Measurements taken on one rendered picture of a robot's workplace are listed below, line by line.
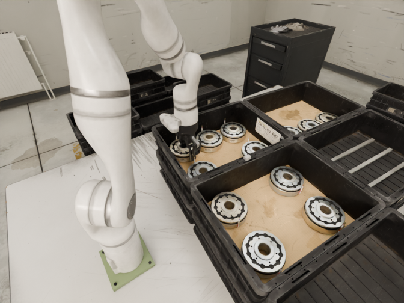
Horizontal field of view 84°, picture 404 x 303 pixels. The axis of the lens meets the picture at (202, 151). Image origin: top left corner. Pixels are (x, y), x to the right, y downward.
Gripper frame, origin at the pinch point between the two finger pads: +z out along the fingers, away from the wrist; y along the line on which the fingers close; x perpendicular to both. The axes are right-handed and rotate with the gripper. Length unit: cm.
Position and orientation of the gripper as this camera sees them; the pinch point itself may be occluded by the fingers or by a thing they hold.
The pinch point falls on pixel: (188, 152)
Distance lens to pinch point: 80.6
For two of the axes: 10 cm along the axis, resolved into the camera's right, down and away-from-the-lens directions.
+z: 0.0, 7.4, 6.7
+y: -5.6, -5.5, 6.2
